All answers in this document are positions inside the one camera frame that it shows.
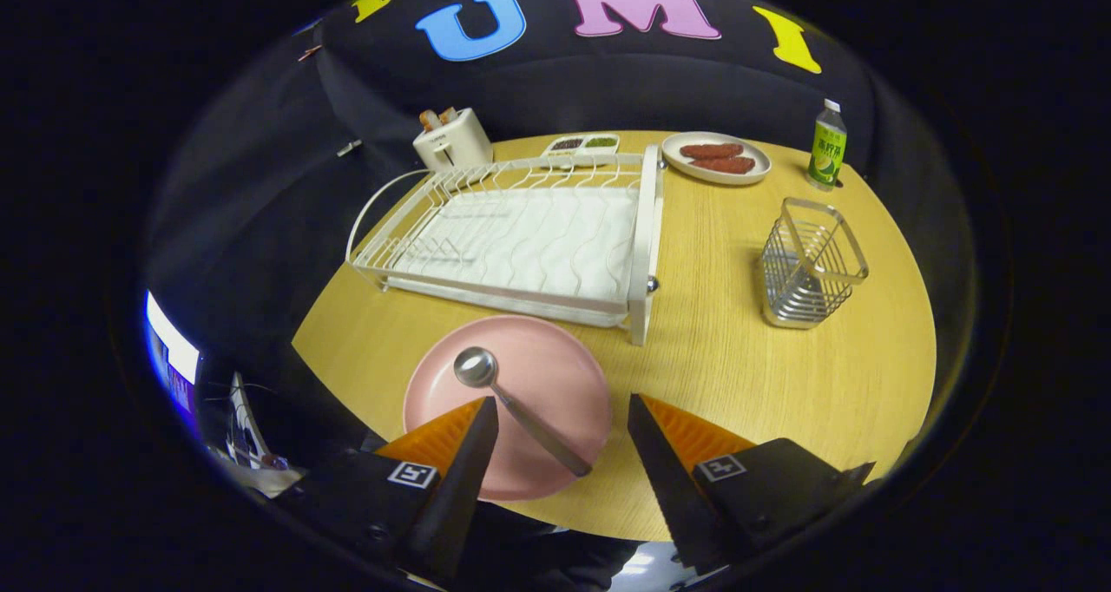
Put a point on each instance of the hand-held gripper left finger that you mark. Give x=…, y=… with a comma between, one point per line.
x=464, y=488

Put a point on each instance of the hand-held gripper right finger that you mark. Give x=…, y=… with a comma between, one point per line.
x=668, y=479

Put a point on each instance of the pink plate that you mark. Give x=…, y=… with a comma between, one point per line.
x=555, y=375

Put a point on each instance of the white oval plate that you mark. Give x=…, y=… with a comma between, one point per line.
x=673, y=154

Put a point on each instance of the white divided condiment dish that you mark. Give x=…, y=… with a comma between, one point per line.
x=581, y=143

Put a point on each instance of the brown sausage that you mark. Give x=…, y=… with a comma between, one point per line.
x=712, y=151
x=725, y=165

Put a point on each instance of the bright monitor screen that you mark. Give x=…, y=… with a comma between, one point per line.
x=171, y=340

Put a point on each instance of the white toaster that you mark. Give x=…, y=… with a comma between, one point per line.
x=456, y=145

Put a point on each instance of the white clip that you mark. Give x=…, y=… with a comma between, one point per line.
x=349, y=148

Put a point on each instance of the green label drink bottle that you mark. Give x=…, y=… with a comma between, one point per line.
x=827, y=154

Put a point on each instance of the black backdrop cloth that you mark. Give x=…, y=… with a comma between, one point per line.
x=260, y=184

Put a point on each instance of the toasted bread slice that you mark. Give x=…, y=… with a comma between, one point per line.
x=448, y=115
x=430, y=121

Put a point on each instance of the pink clip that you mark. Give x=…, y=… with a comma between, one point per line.
x=309, y=52

